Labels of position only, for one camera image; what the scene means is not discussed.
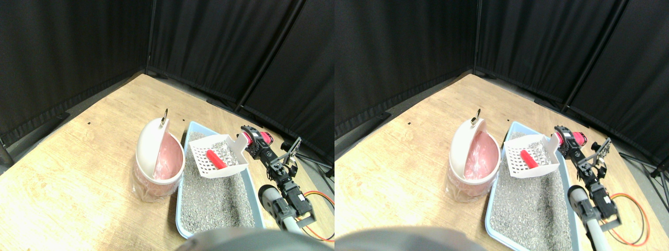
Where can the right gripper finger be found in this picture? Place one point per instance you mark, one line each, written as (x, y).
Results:
(563, 138)
(250, 138)

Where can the red lump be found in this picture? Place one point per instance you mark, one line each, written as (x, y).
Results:
(529, 159)
(216, 160)

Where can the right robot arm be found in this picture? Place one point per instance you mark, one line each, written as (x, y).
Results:
(292, 201)
(601, 204)

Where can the blue litter tray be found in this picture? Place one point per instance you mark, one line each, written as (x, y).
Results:
(528, 214)
(214, 209)

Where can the curtain stand pole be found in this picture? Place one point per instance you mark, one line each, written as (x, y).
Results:
(269, 55)
(596, 52)
(476, 36)
(149, 36)

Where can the white bin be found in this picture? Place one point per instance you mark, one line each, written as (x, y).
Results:
(149, 157)
(462, 157)

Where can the black bracket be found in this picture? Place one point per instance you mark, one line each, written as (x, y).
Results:
(290, 150)
(602, 150)

